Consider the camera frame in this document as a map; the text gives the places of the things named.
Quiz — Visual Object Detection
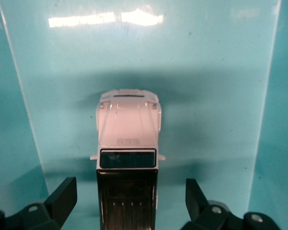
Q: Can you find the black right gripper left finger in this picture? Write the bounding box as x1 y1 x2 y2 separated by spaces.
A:
0 176 78 230

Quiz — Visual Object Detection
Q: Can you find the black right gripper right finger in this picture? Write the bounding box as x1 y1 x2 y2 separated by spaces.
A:
180 178 283 230

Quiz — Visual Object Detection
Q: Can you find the turquoise plastic bin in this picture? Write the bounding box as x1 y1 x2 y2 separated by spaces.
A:
0 0 288 230

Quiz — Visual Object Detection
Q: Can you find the white jeep toy black roof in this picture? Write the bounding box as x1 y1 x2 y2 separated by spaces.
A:
90 89 166 230

